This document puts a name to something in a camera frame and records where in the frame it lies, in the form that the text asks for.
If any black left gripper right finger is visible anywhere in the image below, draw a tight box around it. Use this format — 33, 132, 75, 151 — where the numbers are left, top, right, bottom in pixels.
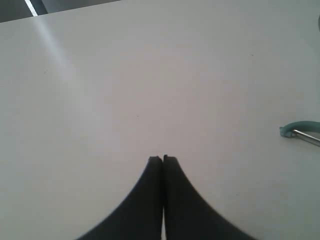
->
163, 155, 252, 240

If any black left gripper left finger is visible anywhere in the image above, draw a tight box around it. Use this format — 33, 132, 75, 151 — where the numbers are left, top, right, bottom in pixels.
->
79, 156, 164, 240

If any teal handled vegetable peeler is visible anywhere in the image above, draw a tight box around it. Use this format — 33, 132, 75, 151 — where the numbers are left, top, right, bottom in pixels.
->
279, 121, 320, 147

